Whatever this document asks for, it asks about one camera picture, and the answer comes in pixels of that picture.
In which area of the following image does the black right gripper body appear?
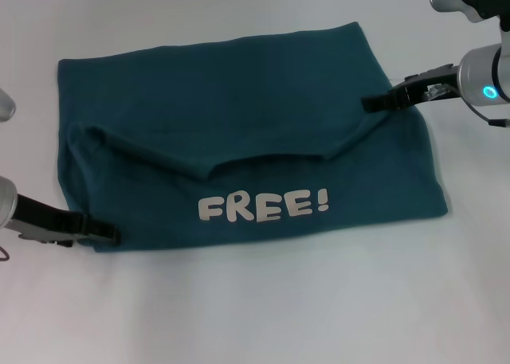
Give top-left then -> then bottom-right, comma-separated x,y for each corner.
391,63 -> 460,111

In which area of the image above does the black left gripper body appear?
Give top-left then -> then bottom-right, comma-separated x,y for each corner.
6,192 -> 88,249

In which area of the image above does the clear cable plug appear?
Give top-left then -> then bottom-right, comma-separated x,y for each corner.
425,83 -> 448,100

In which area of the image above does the teal blue t-shirt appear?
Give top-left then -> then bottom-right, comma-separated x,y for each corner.
57,21 -> 449,254

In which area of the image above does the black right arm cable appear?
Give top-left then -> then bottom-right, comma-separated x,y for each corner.
461,96 -> 510,129

